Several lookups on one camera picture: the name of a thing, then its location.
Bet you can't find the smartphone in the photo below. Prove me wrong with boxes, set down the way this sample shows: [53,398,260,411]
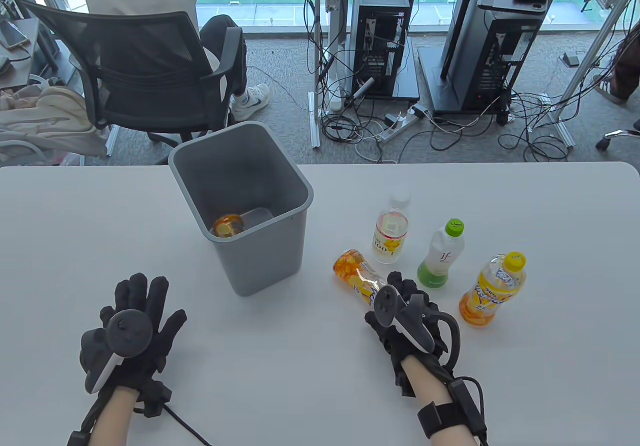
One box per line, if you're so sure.
[0,20,30,49]

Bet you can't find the black right wrist sensor box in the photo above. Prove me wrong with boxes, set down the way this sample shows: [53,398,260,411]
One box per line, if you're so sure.
[447,377,489,439]

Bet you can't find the black left wrist sensor module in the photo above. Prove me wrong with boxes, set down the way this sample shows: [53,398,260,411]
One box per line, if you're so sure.
[134,378,173,419]

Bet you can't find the green cap white bottle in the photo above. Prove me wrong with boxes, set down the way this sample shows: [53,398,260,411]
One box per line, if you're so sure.
[417,219,466,289]

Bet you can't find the person's left hand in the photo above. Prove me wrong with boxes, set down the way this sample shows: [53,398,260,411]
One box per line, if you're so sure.
[80,272,188,392]

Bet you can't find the black right wrist strap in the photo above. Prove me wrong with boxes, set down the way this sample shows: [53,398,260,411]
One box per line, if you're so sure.
[417,401,453,439]

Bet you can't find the white power strip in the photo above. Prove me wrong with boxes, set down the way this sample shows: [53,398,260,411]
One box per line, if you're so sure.
[377,106,431,143]

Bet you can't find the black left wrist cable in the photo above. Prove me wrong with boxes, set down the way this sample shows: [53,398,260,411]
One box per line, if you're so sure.
[162,403,213,446]

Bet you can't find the black computer tower on cart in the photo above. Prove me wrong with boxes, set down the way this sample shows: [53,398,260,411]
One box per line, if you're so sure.
[417,0,549,117]

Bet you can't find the person's right forearm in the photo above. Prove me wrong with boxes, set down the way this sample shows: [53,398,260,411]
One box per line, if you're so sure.
[402,356,482,446]

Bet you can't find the office chair wheel base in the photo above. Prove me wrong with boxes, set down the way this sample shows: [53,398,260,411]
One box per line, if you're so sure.
[595,120,640,152]

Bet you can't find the person's left forearm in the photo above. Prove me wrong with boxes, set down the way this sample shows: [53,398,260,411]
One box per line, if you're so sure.
[90,386,137,446]

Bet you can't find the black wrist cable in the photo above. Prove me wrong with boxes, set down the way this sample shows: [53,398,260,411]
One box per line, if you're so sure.
[162,403,213,446]
[425,361,490,446]

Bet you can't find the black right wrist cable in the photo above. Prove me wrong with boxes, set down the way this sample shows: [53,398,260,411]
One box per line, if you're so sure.
[425,361,490,446]

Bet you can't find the person's right hand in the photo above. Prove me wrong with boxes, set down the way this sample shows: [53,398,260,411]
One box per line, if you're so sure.
[364,272,451,397]

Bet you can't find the beige cloth bundle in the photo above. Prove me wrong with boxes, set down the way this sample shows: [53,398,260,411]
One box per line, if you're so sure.
[0,85,110,164]

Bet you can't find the grey plastic bin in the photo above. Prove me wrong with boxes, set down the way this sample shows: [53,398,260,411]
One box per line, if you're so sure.
[168,121,315,297]

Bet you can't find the grey side desk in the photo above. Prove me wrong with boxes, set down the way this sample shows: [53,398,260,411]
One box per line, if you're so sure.
[0,18,62,91]

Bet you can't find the aluminium desk leg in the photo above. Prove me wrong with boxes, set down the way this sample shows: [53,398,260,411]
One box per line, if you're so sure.
[308,0,347,149]

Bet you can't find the yellow cap orange bottle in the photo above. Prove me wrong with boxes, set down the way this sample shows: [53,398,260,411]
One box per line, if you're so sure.
[459,251,528,327]

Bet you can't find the tangle of black cables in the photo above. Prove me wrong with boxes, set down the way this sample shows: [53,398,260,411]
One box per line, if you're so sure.
[227,0,623,164]

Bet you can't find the orange patterned bottle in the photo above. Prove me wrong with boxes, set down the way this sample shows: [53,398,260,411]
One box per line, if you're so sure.
[333,249,389,307]
[213,214,246,238]

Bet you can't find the white cap clear bottle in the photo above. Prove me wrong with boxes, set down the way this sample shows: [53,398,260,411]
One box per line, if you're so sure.
[372,193,411,265]

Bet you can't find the black mesh office chair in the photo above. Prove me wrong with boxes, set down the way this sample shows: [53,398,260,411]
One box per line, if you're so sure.
[19,1,248,165]

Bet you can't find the black left arm cable bundle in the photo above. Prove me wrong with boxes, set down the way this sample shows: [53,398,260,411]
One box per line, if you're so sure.
[66,393,108,446]

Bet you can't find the black left hand controller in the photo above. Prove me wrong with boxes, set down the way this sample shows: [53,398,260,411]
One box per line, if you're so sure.
[81,310,154,395]

